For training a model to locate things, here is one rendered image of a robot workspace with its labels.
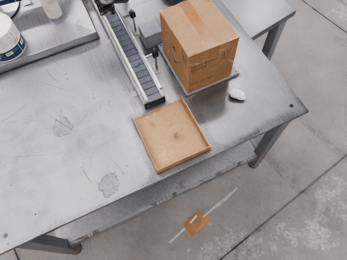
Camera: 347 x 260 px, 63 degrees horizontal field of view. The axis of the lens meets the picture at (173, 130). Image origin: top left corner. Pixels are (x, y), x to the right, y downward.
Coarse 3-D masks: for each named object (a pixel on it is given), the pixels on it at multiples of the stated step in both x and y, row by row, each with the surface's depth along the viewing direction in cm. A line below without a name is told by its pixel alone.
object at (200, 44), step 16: (192, 0) 130; (208, 0) 129; (160, 16) 129; (176, 16) 125; (192, 16) 125; (208, 16) 125; (176, 32) 121; (192, 32) 121; (208, 32) 120; (224, 32) 120; (176, 48) 126; (192, 48) 117; (208, 48) 117; (224, 48) 121; (176, 64) 137; (192, 64) 120; (208, 64) 126; (224, 64) 132; (192, 80) 131; (208, 80) 137
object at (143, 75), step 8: (112, 16) 160; (112, 24) 157; (120, 24) 157; (120, 32) 154; (120, 40) 152; (128, 40) 152; (128, 48) 149; (128, 56) 147; (136, 56) 147; (136, 64) 144; (144, 64) 144; (136, 72) 142; (144, 72) 142; (144, 80) 140; (152, 80) 140; (144, 88) 138; (152, 88) 138; (152, 96) 136; (160, 96) 135
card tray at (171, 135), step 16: (160, 112) 137; (176, 112) 137; (144, 128) 133; (160, 128) 133; (176, 128) 133; (192, 128) 133; (144, 144) 130; (160, 144) 129; (176, 144) 129; (192, 144) 129; (208, 144) 126; (160, 160) 126; (176, 160) 126
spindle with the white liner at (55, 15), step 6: (42, 0) 145; (48, 0) 146; (54, 0) 149; (42, 6) 150; (48, 6) 149; (54, 6) 150; (48, 12) 152; (54, 12) 153; (60, 12) 156; (54, 18) 156; (60, 18) 158
